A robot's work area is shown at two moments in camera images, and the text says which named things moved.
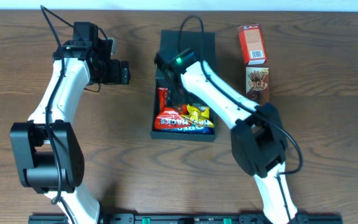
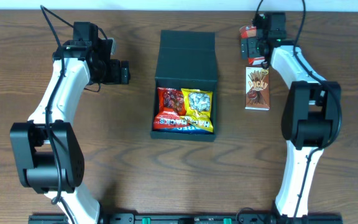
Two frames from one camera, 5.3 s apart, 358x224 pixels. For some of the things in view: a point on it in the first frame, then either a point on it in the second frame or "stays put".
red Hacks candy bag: x=169 y=116 stays put
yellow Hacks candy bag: x=199 y=117 stays put
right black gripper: x=169 y=81 -> x=245 y=47
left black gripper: x=124 y=72 stays put
